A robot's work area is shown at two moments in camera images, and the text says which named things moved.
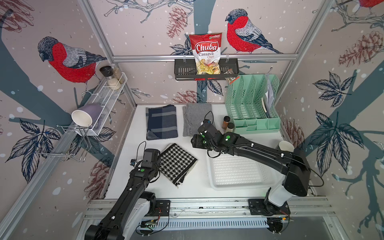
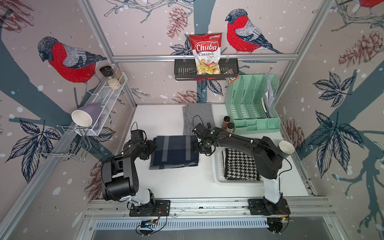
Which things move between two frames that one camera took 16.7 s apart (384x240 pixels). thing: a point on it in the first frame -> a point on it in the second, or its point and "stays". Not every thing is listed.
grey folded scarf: x=194 y=114 stays
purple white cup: x=86 y=115 stays
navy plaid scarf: x=161 y=122 -> x=173 y=151
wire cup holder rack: x=72 y=141 stays
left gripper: x=158 y=160 -> x=152 y=146
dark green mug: x=285 y=146 stays
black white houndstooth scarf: x=175 y=163 -> x=238 y=166
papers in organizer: x=268 y=99 stays
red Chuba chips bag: x=206 y=51 stays
